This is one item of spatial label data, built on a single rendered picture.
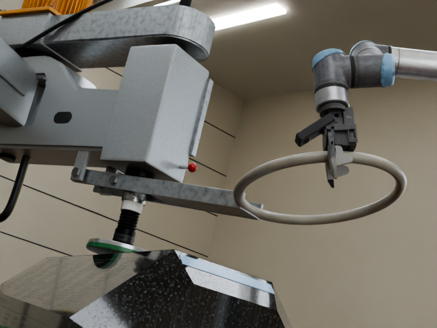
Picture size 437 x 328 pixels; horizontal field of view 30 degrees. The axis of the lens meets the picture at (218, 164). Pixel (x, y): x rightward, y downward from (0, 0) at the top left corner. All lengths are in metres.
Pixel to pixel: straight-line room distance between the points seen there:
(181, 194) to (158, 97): 0.34
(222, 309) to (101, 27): 1.23
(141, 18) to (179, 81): 0.29
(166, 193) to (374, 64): 0.77
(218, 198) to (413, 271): 5.40
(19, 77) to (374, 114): 5.99
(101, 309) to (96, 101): 0.98
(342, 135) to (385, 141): 6.24
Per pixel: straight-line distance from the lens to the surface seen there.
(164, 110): 2.61
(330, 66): 2.18
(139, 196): 2.63
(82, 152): 2.76
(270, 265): 8.76
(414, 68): 2.36
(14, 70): 2.95
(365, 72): 2.19
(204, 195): 2.42
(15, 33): 3.22
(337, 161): 2.06
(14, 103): 2.97
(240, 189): 2.23
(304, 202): 8.71
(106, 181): 2.68
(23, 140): 2.96
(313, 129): 2.10
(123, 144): 2.62
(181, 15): 2.75
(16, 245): 7.97
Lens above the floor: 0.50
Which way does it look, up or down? 16 degrees up
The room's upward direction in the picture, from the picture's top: 13 degrees clockwise
